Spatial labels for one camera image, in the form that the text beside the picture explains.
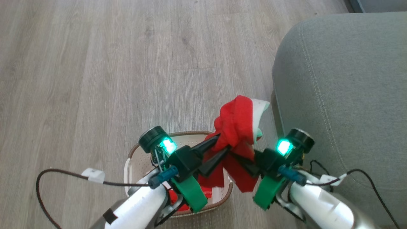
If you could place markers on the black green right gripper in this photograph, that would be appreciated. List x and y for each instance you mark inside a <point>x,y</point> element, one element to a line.
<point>269,162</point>

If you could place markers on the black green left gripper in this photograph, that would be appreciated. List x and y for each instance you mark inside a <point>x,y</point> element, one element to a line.
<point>186,160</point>

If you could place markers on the red and white garment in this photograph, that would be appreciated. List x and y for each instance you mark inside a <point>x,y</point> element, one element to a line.
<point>237,121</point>

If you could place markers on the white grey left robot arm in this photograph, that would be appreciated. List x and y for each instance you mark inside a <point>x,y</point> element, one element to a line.
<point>136,206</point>

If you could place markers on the cream perforated laundry basket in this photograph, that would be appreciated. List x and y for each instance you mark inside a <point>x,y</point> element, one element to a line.
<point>140,159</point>

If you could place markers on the black round left wrist module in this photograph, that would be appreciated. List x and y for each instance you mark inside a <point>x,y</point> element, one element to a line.
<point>152,137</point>

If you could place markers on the black round wrist module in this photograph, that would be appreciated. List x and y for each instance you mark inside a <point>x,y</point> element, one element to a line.
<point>300,137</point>
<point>152,137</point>

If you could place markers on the black round right wrist module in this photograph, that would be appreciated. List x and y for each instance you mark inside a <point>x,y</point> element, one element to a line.
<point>300,137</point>

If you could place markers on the grey fabric sofa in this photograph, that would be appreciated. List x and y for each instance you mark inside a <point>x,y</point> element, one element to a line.
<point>349,79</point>

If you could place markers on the grey blue floor mat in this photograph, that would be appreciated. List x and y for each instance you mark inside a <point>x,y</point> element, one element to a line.
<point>378,4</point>

